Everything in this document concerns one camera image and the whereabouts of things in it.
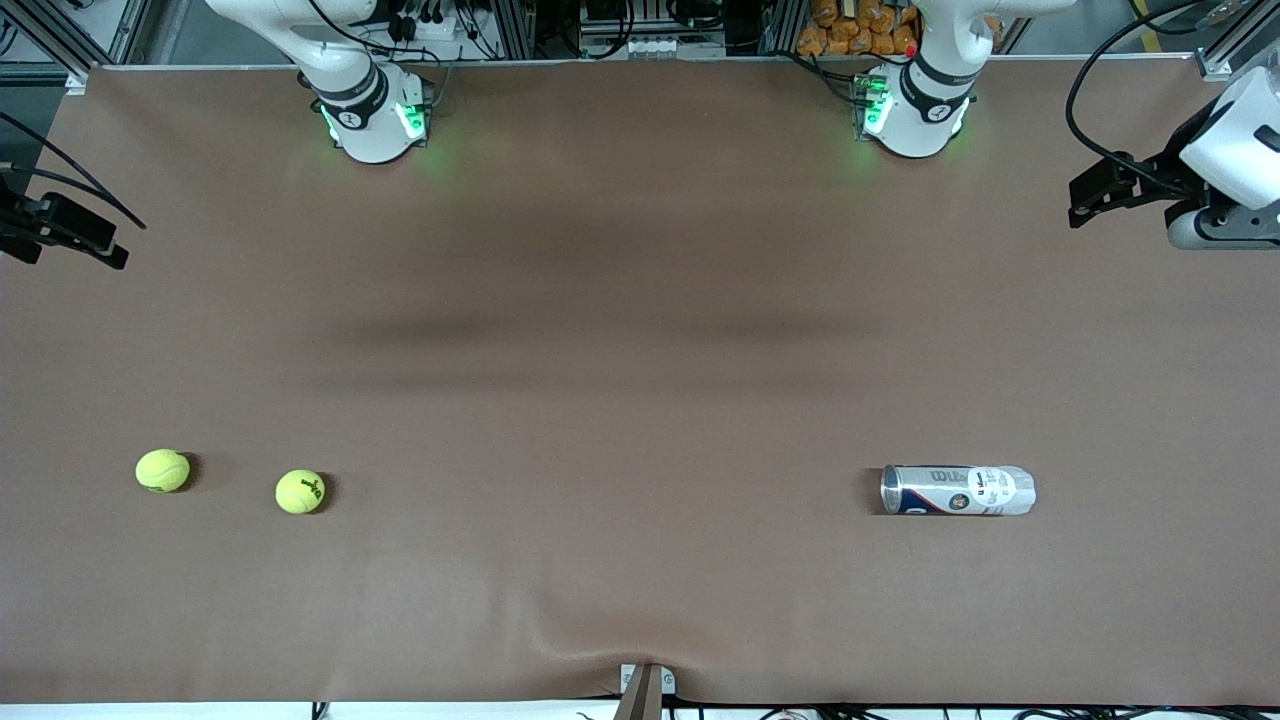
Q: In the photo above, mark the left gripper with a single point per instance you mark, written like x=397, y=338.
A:
x=1157, y=177

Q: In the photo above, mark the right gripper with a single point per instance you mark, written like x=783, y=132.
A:
x=22, y=226

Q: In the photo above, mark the yellow tennis ball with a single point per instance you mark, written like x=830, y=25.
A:
x=162, y=470
x=300, y=491

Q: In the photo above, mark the clear tennis ball can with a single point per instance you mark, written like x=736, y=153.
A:
x=955, y=490

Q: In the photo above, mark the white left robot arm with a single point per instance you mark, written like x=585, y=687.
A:
x=915, y=125

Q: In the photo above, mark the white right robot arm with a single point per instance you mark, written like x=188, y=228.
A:
x=370, y=130

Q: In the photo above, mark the green lit controller board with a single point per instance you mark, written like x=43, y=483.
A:
x=868, y=100

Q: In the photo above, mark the orange packets pile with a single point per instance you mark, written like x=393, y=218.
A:
x=840, y=30

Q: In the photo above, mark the white power strip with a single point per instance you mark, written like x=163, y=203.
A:
x=430, y=28

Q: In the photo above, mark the white connector block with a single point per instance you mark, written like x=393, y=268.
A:
x=650, y=47

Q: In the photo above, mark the brown table mat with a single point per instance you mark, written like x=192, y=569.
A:
x=640, y=400

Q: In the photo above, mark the aluminium frame profile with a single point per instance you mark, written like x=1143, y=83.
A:
x=130, y=25
x=1215, y=65

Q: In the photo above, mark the aluminium frame post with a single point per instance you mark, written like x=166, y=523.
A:
x=515, y=25

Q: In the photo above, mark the metal edge bracket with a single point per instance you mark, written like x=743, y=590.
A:
x=648, y=685

